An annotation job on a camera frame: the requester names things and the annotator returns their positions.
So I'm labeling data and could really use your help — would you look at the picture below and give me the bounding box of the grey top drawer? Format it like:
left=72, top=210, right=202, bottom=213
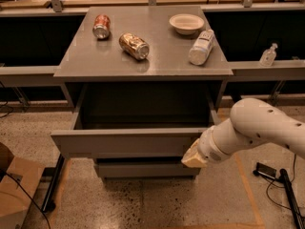
left=51, top=111, right=220, bottom=158

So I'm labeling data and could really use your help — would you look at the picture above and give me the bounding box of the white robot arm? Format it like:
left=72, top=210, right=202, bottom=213
left=181, top=98, right=305, bottom=168

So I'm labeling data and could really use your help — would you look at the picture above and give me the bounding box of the grey drawer cabinet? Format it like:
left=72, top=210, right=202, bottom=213
left=55, top=7, right=232, bottom=129

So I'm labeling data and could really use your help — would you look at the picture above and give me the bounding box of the small black floor device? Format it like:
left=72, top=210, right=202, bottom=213
left=253, top=162, right=276, bottom=180

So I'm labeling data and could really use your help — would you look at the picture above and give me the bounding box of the black floor stand bar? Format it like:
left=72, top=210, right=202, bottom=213
left=280, top=169, right=305, bottom=229

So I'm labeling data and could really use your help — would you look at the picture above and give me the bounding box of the white plastic bottle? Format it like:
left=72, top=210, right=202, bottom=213
left=189, top=30, right=215, bottom=65

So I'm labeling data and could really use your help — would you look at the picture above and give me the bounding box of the gold soda can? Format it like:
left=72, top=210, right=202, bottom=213
left=119, top=32, right=150, bottom=60

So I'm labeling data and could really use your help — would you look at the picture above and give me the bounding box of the clear sanitizer pump bottle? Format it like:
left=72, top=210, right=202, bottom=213
left=259, top=43, right=277, bottom=67

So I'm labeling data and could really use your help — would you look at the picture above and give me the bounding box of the white bowl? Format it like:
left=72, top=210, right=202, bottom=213
left=169, top=14, right=205, bottom=35

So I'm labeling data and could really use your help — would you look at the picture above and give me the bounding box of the grey background bench shelf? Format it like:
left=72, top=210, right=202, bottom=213
left=0, top=60, right=305, bottom=87

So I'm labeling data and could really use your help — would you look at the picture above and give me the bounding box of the red soda can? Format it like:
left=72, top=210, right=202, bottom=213
left=92, top=14, right=111, bottom=39

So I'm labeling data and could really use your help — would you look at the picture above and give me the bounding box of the cardboard box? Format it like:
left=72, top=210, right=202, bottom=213
left=0, top=143, right=45, bottom=229

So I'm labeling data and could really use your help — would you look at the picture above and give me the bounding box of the black cable on right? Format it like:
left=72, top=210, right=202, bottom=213
left=265, top=153, right=305, bottom=212

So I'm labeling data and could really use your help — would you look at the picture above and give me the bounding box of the black cable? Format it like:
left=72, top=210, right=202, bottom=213
left=0, top=169, right=51, bottom=229
left=265, top=153, right=305, bottom=212

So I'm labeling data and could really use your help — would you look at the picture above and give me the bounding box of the black cable on left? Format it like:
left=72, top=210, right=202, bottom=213
left=0, top=169, right=51, bottom=229

